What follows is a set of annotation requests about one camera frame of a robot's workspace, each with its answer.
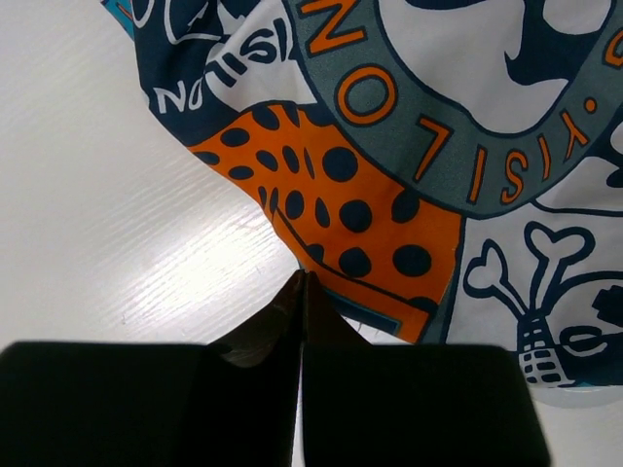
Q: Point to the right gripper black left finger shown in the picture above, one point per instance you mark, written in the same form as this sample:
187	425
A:
231	402

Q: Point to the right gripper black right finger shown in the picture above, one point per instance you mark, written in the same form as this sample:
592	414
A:
370	404

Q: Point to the colourful patterned shorts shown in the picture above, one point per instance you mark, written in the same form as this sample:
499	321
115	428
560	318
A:
450	170

